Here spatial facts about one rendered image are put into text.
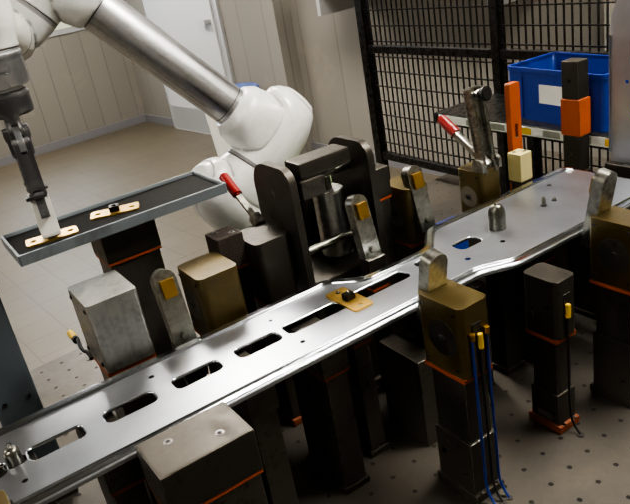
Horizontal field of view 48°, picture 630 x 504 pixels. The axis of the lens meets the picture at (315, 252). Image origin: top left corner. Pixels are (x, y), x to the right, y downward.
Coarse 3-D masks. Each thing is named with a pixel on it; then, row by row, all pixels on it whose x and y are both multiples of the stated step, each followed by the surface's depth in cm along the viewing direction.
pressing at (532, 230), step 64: (512, 192) 143; (576, 192) 138; (448, 256) 122; (512, 256) 118; (256, 320) 113; (384, 320) 107; (128, 384) 102; (192, 384) 99; (256, 384) 97; (0, 448) 93; (64, 448) 91; (128, 448) 89
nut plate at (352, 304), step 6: (342, 288) 117; (330, 294) 116; (336, 294) 116; (342, 294) 113; (354, 294) 113; (336, 300) 114; (342, 300) 113; (348, 300) 113; (354, 300) 113; (360, 300) 112; (366, 300) 112; (348, 306) 111; (354, 306) 111; (360, 306) 111; (366, 306) 111
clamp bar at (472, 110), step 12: (468, 96) 139; (480, 96) 137; (468, 108) 140; (480, 108) 141; (468, 120) 141; (480, 120) 141; (480, 132) 140; (480, 144) 141; (492, 144) 142; (480, 156) 142; (492, 156) 143
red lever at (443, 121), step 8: (440, 120) 149; (448, 120) 148; (448, 128) 148; (456, 128) 147; (456, 136) 147; (464, 136) 147; (464, 144) 146; (472, 144) 146; (472, 152) 145; (488, 160) 143
